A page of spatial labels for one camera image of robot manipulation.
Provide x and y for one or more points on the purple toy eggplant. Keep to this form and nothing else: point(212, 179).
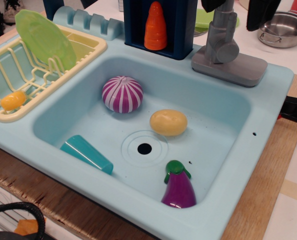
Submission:
point(179, 191)

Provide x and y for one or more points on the green cutting board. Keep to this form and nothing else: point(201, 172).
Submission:
point(203, 18)

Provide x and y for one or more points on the white sneaker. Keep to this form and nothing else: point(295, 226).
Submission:
point(11, 9)

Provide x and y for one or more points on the stainless steel pot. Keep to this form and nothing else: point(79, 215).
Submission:
point(280, 31)

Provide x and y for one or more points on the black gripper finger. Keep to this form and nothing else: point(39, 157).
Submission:
point(259, 12)
point(211, 5)

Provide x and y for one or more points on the orange toy carrot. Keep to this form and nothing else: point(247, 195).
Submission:
point(155, 37)

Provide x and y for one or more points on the black clamp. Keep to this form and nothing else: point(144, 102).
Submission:
point(289, 109)

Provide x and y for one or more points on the yellow toy lemon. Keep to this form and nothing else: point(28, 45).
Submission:
point(13, 100)

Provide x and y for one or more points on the light blue toy sink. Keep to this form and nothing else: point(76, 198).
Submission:
point(228, 126)

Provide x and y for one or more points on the teal plastic cup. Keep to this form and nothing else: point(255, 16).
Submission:
point(81, 149)

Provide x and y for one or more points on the yellow dish rack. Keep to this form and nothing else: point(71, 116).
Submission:
point(21, 70)

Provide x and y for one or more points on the grey toy faucet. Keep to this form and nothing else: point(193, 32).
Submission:
point(221, 57)

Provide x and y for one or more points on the green plastic plate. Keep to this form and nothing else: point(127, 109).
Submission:
point(44, 38)

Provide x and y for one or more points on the yellow toy potato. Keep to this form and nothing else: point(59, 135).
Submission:
point(168, 122)

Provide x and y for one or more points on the purple striped toy onion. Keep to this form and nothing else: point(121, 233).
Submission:
point(122, 94)

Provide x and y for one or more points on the orange tape piece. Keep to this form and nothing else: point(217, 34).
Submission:
point(27, 227)

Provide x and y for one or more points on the dark blue utensil holder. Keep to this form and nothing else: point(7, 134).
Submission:
point(180, 19)

